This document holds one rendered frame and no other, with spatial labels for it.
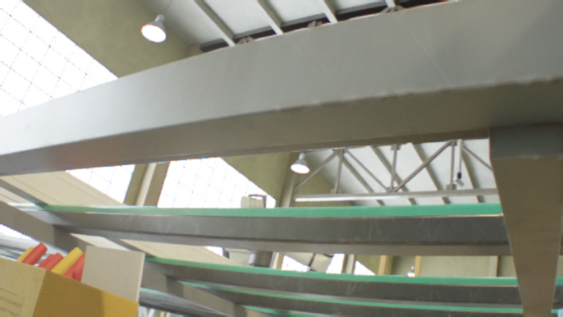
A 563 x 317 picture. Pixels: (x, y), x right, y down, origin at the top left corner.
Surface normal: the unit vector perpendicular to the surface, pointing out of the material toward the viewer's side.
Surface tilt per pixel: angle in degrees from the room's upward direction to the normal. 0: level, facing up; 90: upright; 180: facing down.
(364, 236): 90
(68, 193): 90
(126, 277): 99
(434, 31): 90
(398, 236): 90
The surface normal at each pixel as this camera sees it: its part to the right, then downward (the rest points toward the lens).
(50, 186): 0.84, -0.06
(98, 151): -0.20, 0.90
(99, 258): -0.54, -0.30
